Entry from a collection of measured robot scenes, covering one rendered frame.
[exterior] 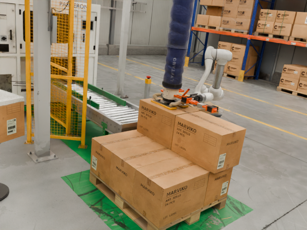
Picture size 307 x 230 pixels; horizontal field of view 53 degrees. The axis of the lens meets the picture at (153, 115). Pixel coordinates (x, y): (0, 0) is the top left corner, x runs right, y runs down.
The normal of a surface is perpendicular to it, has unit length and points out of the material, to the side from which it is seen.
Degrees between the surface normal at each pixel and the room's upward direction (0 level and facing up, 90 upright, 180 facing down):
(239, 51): 91
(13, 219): 0
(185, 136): 90
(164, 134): 90
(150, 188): 90
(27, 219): 0
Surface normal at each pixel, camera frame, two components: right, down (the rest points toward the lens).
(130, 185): -0.76, 0.12
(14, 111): 0.87, 0.25
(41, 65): 0.65, 0.31
